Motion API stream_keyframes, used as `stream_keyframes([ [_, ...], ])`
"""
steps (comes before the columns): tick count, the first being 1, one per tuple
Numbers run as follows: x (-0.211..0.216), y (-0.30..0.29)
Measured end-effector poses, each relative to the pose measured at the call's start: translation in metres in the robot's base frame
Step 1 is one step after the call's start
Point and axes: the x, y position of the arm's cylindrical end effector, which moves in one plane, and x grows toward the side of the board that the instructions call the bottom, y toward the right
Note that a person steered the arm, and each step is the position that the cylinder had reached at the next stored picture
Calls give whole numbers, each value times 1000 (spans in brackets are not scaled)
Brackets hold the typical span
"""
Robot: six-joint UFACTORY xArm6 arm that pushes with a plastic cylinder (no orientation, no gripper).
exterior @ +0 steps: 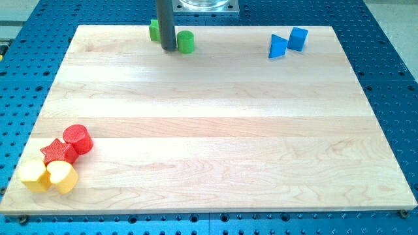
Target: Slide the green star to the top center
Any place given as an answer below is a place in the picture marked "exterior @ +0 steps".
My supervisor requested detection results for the green cylinder block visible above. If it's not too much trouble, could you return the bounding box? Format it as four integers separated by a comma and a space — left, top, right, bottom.
177, 31, 195, 54

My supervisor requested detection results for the red cylinder block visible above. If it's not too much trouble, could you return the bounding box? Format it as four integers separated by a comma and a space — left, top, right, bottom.
63, 124, 93, 155

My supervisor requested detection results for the red star block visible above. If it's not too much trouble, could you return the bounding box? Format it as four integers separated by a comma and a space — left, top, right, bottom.
40, 138, 79, 165

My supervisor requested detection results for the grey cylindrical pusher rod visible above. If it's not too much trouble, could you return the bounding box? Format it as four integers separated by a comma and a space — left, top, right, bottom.
155, 0, 177, 52

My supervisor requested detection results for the yellow hexagon block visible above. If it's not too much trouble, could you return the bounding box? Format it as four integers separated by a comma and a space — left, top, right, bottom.
18, 159, 52, 193

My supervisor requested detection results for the blue triangle block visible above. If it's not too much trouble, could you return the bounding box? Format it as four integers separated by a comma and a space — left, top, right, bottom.
268, 34, 288, 59

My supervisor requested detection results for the wooden board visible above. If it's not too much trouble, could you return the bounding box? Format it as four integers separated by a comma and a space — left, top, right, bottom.
1, 25, 417, 215

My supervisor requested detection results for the blue cube block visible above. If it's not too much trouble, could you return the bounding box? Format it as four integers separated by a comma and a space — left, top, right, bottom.
287, 27, 308, 52

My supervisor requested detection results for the yellow heart block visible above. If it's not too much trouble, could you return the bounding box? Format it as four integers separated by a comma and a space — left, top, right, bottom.
46, 161, 79, 194

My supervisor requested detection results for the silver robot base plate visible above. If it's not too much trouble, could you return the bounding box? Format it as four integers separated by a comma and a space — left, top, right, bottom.
172, 0, 240, 16

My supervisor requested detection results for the green star block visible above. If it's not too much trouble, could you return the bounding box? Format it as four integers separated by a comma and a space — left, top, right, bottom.
148, 19, 161, 42

